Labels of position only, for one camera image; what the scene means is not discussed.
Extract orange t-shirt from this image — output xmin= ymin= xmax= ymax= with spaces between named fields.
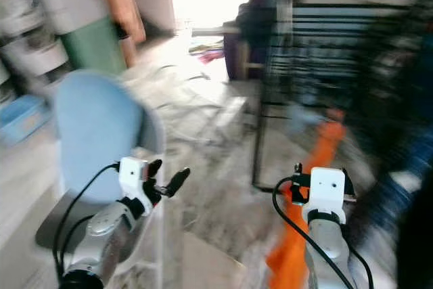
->
xmin=265 ymin=108 xmax=347 ymax=289

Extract light blue pillow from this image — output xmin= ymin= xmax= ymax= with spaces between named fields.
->
xmin=53 ymin=70 xmax=158 ymax=206

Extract white folding chair grey seat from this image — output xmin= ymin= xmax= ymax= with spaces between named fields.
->
xmin=35 ymin=70 xmax=167 ymax=254

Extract black metal drying rack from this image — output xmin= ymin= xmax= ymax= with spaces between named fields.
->
xmin=251 ymin=0 xmax=433 ymax=193

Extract black hanging garment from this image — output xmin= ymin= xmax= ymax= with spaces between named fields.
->
xmin=357 ymin=17 xmax=433 ymax=289

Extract pink slippers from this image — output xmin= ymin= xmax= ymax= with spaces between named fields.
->
xmin=188 ymin=42 xmax=227 ymax=65

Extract green and grey cabinet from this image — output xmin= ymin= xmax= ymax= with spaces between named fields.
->
xmin=37 ymin=0 xmax=127 ymax=77

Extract light blue plastic basket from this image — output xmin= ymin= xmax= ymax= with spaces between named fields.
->
xmin=0 ymin=94 xmax=52 ymax=145

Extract purple storage box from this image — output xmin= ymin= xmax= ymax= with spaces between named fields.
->
xmin=223 ymin=0 xmax=296 ymax=81

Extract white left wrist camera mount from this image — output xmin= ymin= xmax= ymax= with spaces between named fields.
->
xmin=118 ymin=156 xmax=152 ymax=202

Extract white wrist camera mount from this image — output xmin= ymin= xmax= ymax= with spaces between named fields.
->
xmin=118 ymin=156 xmax=152 ymax=202
xmin=300 ymin=167 xmax=348 ymax=217

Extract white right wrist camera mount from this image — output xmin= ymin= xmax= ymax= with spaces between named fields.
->
xmin=300 ymin=167 xmax=348 ymax=217

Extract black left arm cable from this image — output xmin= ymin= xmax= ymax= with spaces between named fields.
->
xmin=52 ymin=163 xmax=124 ymax=284

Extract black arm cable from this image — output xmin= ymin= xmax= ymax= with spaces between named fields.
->
xmin=271 ymin=177 xmax=374 ymax=289
xmin=52 ymin=163 xmax=124 ymax=284

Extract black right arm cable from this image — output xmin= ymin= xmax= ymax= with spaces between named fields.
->
xmin=271 ymin=177 xmax=374 ymax=289

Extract white wire frame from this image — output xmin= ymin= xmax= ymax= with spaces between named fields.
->
xmin=152 ymin=64 xmax=248 ymax=142

